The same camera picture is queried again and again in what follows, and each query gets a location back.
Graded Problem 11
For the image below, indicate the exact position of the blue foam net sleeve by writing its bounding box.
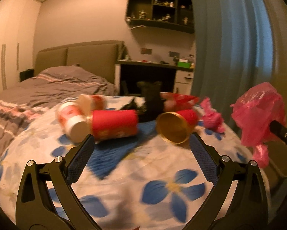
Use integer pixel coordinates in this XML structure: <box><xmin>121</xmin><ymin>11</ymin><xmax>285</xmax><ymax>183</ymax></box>
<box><xmin>86</xmin><ymin>121</ymin><xmax>157</xmax><ymax>179</ymax></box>

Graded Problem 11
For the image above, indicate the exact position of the beige trash bin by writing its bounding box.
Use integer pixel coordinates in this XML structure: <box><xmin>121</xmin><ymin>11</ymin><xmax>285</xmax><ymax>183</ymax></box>
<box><xmin>264</xmin><ymin>141</ymin><xmax>287</xmax><ymax>179</ymax></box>

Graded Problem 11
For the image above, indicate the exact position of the red cylindrical gift tube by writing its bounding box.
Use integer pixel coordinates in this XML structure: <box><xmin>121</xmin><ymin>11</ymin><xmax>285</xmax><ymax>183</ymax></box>
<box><xmin>87</xmin><ymin>110</ymin><xmax>138</xmax><ymax>141</ymax></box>

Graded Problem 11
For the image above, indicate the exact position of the grey upholstered headboard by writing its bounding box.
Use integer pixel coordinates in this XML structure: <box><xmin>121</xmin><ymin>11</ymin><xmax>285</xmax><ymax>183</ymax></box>
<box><xmin>34</xmin><ymin>40</ymin><xmax>126</xmax><ymax>84</ymax></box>

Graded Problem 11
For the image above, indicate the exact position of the pink plastic bag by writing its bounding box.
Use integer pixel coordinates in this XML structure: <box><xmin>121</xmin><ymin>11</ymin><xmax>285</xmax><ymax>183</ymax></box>
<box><xmin>231</xmin><ymin>82</ymin><xmax>286</xmax><ymax>168</ymax></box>

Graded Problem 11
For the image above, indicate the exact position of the red white paper cup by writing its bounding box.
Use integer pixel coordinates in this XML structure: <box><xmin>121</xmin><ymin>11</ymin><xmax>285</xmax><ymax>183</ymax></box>
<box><xmin>56</xmin><ymin>101</ymin><xmax>90</xmax><ymax>143</ymax></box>
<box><xmin>75</xmin><ymin>94</ymin><xmax>107</xmax><ymax>116</ymax></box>

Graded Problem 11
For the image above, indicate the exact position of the red snack bag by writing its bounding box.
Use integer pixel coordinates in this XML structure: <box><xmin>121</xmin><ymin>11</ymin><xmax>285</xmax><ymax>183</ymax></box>
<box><xmin>160</xmin><ymin>92</ymin><xmax>200</xmax><ymax>112</ymax></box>

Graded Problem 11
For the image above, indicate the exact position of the dark desk with white drawers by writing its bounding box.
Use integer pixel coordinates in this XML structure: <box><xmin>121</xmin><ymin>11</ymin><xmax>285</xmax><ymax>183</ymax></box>
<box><xmin>114</xmin><ymin>60</ymin><xmax>194</xmax><ymax>96</ymax></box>

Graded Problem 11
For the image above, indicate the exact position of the red gold tube lid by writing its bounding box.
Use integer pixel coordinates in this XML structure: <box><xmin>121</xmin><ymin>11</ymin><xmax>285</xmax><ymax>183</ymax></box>
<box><xmin>156</xmin><ymin>109</ymin><xmax>198</xmax><ymax>144</ymax></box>

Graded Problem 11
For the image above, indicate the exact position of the black bedside table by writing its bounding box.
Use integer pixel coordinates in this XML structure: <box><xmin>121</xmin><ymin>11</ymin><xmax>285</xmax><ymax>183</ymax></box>
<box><xmin>19</xmin><ymin>69</ymin><xmax>34</xmax><ymax>82</ymax></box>

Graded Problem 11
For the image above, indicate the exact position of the green box on desk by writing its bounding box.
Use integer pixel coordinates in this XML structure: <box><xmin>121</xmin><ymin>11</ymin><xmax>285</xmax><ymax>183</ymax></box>
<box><xmin>177</xmin><ymin>59</ymin><xmax>191</xmax><ymax>69</ymax></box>

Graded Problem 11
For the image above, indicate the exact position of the white wardrobe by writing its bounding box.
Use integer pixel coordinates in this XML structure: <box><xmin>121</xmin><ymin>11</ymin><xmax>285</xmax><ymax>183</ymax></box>
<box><xmin>0</xmin><ymin>0</ymin><xmax>41</xmax><ymax>92</ymax></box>

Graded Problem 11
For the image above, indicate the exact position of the small pink plastic scrap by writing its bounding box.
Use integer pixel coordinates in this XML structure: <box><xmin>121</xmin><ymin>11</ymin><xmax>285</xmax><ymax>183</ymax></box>
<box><xmin>200</xmin><ymin>97</ymin><xmax>225</xmax><ymax>133</ymax></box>

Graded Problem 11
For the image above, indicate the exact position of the dark wall shelf unit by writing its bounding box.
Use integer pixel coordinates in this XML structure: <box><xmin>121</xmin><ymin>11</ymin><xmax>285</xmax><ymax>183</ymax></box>
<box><xmin>125</xmin><ymin>0</ymin><xmax>194</xmax><ymax>34</ymax></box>

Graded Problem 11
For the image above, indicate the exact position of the blue grey curtain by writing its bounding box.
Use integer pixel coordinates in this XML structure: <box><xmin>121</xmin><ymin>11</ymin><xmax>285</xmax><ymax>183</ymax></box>
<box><xmin>191</xmin><ymin>0</ymin><xmax>287</xmax><ymax>129</ymax></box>

